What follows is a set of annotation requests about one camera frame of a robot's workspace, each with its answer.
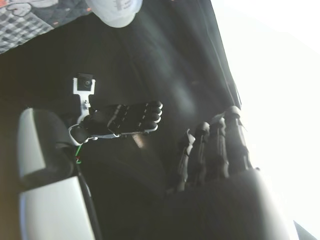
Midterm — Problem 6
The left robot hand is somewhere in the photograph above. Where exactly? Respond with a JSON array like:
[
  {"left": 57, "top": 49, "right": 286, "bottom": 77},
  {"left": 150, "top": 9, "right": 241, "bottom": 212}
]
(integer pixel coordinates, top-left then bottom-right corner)
[{"left": 16, "top": 104, "right": 300, "bottom": 240}]

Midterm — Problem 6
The large translucent plastic syringe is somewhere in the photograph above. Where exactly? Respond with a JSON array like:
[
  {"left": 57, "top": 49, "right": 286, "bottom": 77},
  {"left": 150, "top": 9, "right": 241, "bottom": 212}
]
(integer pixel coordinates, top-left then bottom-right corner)
[{"left": 86, "top": 0, "right": 144, "bottom": 29}]

